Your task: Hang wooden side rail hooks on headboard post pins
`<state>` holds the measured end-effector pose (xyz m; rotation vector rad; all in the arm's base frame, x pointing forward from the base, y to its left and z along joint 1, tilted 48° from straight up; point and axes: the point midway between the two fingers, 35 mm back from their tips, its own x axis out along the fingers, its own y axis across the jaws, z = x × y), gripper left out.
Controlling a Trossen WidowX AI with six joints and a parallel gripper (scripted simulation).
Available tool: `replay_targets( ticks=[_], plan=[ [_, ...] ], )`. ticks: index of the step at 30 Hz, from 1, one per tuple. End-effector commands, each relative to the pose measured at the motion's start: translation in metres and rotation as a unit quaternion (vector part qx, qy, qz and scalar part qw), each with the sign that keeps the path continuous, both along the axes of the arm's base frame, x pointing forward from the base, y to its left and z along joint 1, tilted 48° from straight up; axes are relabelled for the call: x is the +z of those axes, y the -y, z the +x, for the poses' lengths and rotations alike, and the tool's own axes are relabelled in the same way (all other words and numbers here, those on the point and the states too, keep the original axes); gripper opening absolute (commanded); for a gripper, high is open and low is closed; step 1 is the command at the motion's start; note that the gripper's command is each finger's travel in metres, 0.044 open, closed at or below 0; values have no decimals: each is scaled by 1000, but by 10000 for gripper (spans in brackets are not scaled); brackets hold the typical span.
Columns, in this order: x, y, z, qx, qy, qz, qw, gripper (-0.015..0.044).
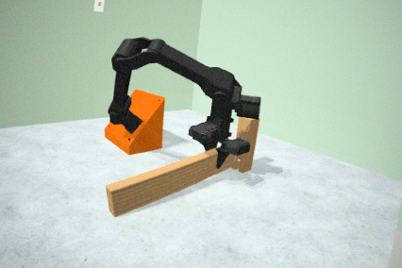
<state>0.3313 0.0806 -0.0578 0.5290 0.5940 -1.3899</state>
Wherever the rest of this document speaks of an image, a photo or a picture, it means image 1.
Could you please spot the wooden post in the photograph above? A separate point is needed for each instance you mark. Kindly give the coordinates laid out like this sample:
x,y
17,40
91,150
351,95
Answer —
x,y
248,130

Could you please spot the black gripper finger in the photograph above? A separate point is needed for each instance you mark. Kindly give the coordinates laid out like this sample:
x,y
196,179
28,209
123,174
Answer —
x,y
210,145
222,155

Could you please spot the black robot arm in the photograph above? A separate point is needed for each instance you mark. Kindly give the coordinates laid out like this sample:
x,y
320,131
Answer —
x,y
217,83

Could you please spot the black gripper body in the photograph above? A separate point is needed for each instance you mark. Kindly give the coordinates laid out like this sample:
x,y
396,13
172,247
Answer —
x,y
235,147

